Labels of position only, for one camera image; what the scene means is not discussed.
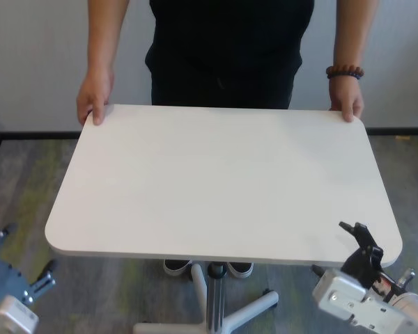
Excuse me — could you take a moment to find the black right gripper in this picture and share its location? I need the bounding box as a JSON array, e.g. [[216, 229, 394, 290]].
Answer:
[[311, 221, 384, 289]]

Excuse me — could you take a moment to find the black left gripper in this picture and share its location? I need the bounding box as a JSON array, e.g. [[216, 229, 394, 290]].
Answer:
[[0, 224, 59, 308]]

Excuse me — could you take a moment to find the white rolling table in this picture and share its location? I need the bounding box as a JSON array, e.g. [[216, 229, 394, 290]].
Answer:
[[44, 103, 404, 334]]

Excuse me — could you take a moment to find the person's left forearm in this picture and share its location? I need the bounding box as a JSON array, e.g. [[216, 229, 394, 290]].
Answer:
[[333, 0, 365, 70]]

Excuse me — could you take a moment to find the person's right forearm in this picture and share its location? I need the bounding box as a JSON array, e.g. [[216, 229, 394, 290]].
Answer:
[[86, 0, 132, 76]]

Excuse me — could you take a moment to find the person's left hand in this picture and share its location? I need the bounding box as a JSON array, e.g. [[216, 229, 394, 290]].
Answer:
[[329, 77, 365, 123]]

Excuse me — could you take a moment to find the person's right hand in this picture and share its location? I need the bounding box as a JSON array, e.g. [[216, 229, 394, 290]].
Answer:
[[76, 67, 115, 126]]

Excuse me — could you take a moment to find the black white-soled sneaker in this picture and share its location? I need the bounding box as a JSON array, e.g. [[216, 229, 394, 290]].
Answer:
[[226, 261, 254, 278], [163, 259, 192, 278]]

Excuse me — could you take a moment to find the black baseboard strip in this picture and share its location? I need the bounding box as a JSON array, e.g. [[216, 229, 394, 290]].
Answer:
[[0, 127, 418, 141]]

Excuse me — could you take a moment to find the person in black clothes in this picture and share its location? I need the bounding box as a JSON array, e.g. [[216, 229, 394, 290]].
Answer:
[[144, 0, 316, 111]]

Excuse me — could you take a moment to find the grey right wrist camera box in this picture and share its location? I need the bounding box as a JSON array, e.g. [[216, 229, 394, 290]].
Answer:
[[311, 267, 418, 330]]

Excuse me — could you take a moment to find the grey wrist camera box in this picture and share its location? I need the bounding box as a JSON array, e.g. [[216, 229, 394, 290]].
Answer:
[[0, 294, 40, 334], [311, 267, 418, 330]]

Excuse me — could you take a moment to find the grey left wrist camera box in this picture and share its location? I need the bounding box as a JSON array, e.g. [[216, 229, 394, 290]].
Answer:
[[0, 294, 40, 334]]

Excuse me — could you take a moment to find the right arm cable with plug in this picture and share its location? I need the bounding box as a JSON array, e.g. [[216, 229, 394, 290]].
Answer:
[[396, 267, 417, 289]]

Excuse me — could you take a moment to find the brown bead bracelet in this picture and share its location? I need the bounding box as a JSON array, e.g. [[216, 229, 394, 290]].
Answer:
[[326, 64, 364, 80]]

